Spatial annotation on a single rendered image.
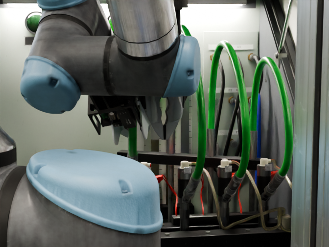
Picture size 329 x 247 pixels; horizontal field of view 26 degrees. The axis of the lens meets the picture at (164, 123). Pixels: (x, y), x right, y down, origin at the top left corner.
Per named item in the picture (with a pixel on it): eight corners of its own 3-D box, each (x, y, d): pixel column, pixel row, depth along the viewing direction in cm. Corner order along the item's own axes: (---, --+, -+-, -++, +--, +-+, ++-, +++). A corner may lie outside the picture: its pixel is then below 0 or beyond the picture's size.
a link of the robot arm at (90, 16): (21, 6, 91) (37, -39, 96) (53, 63, 99) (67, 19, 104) (78, 0, 89) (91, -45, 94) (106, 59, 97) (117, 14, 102)
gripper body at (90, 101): (98, 138, 111) (70, 88, 102) (99, 96, 116) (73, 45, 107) (145, 128, 109) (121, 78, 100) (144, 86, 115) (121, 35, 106)
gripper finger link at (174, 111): (169, 144, 105) (168, 82, 104) (163, 138, 111) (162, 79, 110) (190, 143, 106) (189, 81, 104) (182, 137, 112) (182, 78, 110)
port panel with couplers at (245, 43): (205, 166, 165) (206, 31, 160) (201, 163, 168) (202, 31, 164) (259, 164, 167) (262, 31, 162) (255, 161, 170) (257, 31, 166)
